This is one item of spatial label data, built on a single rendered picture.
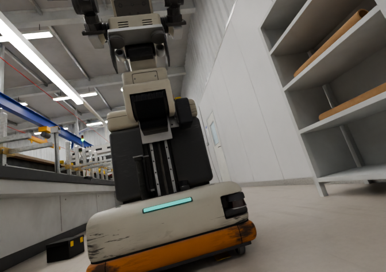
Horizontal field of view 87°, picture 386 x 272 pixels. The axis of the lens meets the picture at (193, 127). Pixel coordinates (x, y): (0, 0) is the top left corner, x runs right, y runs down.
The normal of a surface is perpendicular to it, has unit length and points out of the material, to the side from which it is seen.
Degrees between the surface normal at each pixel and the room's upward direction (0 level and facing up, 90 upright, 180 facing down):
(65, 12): 90
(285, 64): 90
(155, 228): 90
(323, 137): 90
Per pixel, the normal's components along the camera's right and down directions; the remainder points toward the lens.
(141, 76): 0.13, -0.15
